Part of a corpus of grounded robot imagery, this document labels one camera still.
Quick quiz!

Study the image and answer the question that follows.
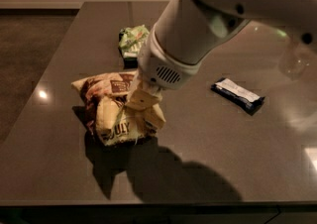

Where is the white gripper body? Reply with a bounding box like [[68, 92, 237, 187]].
[[131, 26, 201, 95]]

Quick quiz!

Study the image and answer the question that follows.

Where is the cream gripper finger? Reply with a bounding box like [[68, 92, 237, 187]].
[[139, 104, 166, 131], [126, 88, 162, 111]]

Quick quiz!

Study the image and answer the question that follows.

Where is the brown Late July chip bag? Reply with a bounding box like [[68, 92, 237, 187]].
[[71, 70, 158, 147]]

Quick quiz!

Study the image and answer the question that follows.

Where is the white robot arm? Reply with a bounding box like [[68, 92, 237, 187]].
[[127, 0, 317, 111]]

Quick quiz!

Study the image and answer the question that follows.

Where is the green chip bag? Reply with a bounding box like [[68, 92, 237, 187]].
[[119, 25, 150, 59]]

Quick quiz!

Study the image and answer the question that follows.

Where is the dark blue snack bar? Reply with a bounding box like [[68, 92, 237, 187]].
[[211, 77, 264, 114]]

